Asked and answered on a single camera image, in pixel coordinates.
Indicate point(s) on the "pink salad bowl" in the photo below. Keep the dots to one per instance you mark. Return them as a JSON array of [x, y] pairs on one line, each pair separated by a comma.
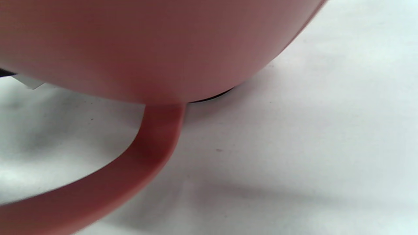
[[130, 49]]

